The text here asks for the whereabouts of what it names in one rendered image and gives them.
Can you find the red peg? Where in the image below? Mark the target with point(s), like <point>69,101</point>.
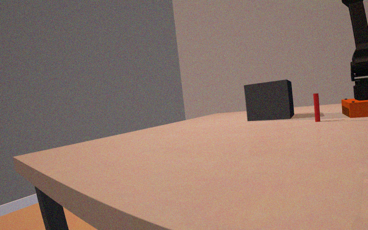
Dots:
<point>316,107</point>

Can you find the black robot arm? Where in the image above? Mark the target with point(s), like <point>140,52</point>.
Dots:
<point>359,64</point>

